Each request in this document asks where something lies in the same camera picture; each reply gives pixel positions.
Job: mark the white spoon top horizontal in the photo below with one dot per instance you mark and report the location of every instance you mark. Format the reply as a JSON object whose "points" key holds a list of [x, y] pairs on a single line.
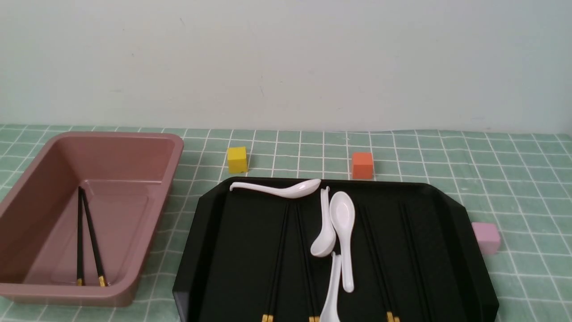
{"points": [[293, 192]]}

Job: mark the yellow cube block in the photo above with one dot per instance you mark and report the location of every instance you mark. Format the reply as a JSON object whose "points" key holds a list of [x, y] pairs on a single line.
{"points": [[237, 160]]}

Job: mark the white spoon middle right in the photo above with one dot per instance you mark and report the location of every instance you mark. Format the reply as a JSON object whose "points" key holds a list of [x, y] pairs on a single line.
{"points": [[342, 213]]}

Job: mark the orange cube block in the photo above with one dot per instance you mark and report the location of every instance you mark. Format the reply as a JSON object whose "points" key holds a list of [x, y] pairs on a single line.
{"points": [[362, 166]]}

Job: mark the white spoon middle left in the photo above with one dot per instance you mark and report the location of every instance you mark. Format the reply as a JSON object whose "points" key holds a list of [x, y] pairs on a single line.
{"points": [[324, 243]]}

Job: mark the white spoon bottom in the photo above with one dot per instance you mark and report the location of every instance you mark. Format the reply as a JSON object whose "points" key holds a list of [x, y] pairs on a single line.
{"points": [[329, 313]]}

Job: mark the pink plastic bin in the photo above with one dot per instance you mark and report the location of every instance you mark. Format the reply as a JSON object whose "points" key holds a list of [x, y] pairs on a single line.
{"points": [[127, 178]]}

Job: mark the black plastic tray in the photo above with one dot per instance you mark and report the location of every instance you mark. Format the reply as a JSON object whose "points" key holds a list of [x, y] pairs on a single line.
{"points": [[242, 260]]}

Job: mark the pink cube block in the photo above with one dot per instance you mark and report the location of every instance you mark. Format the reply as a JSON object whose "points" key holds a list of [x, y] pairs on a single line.
{"points": [[488, 237]]}

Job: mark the black chopstick in bin right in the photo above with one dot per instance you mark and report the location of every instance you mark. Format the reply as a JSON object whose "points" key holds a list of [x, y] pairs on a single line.
{"points": [[102, 280]]}

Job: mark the black chopstick in bin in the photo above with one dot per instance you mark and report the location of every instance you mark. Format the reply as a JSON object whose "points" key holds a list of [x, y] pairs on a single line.
{"points": [[102, 280], [80, 256]]}

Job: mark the black chopstick in bin left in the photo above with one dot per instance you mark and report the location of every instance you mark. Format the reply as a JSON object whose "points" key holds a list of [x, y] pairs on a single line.
{"points": [[80, 256]]}

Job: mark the green checkered tablecloth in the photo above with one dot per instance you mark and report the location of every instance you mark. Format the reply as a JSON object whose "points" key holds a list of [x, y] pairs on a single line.
{"points": [[522, 183]]}

